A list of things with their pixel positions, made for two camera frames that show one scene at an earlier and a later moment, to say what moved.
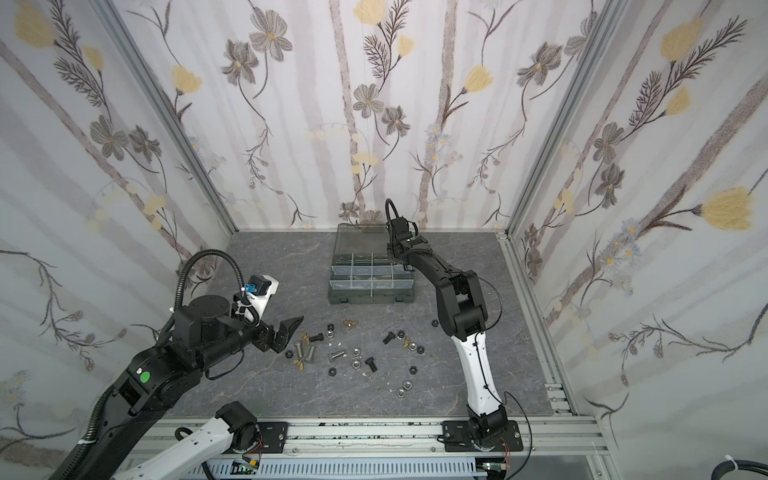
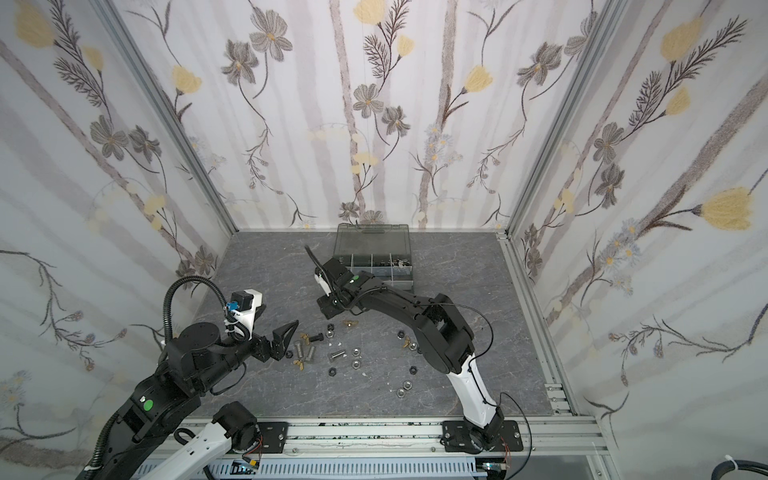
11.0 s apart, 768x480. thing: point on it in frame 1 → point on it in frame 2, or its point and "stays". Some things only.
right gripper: x=402 y=241 → x=335 y=282
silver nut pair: x=407 y=385 stays
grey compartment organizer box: x=362 y=269 stays
